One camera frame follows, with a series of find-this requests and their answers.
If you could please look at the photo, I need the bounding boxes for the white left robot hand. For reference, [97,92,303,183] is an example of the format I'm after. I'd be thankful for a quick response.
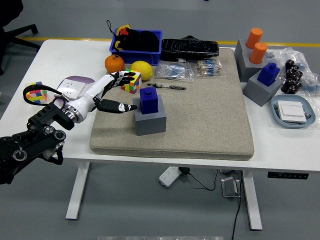
[65,70,139,119]

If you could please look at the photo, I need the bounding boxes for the blue square seal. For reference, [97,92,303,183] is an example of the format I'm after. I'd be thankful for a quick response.
[139,87,160,115]
[256,62,281,87]

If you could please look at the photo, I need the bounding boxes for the grey square seal holder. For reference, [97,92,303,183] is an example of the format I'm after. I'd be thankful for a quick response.
[132,95,168,137]
[242,69,285,108]
[234,38,263,73]
[237,49,270,83]

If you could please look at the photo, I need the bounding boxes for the orange round seal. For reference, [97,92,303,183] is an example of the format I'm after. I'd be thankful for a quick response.
[249,42,269,65]
[245,27,264,50]

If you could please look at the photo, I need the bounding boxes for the orange fruit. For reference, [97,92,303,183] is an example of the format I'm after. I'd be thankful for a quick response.
[104,54,125,75]

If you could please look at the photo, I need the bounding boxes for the colourful puzzle cube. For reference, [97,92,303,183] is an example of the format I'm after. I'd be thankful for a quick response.
[24,81,48,105]
[120,68,143,95]

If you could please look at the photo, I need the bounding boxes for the yellow lemon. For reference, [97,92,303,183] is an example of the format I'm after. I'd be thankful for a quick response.
[130,60,154,80]

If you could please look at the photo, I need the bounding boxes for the blue plastic bin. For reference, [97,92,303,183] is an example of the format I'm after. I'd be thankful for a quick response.
[109,28,164,67]

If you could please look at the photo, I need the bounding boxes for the yellow red toy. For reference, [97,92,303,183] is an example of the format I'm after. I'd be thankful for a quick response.
[114,24,132,36]

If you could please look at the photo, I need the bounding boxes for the black fabric pouch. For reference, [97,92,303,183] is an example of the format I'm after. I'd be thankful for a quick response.
[117,28,161,53]

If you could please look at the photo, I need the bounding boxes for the black pen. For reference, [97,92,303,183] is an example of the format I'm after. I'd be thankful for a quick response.
[146,83,187,91]

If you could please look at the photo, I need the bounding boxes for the clear bag blue resistors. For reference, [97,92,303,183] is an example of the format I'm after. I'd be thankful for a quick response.
[155,59,195,83]

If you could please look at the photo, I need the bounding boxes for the white table leg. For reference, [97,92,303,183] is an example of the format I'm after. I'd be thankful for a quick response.
[65,161,91,221]
[242,171,263,231]

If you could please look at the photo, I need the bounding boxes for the black office chair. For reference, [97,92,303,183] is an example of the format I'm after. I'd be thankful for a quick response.
[0,0,41,76]

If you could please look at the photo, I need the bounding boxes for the white power strip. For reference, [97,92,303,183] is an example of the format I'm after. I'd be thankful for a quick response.
[158,166,183,188]

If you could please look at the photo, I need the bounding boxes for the grey-brown fabric mat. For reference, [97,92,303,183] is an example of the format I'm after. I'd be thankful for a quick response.
[89,47,255,162]

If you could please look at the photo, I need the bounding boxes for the clear bag tan resistors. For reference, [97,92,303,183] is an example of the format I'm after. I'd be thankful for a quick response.
[194,59,223,78]

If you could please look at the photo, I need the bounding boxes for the light-blue plastic tray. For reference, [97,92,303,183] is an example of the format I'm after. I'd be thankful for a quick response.
[270,94,316,129]

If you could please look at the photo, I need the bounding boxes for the black table control panel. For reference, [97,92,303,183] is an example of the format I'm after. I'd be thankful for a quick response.
[267,171,309,180]

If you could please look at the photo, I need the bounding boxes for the clear plastic bag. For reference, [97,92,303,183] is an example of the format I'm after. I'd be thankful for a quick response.
[264,46,320,98]
[299,96,320,131]

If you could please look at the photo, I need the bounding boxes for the white wall socket panel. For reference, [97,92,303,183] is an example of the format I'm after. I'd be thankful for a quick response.
[55,78,87,100]

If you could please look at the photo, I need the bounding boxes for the black cord loop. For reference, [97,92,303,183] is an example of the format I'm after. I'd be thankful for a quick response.
[106,19,120,41]

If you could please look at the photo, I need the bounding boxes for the black plug with cord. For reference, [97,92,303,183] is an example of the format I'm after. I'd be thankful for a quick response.
[178,166,219,192]

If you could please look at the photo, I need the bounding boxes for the silver metal bracket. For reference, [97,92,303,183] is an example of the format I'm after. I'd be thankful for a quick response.
[220,176,243,199]

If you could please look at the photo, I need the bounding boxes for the black floor cable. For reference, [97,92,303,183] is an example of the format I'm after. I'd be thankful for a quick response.
[231,178,243,240]

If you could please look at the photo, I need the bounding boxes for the white wall switch panel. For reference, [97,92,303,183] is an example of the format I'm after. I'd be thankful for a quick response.
[277,99,308,124]

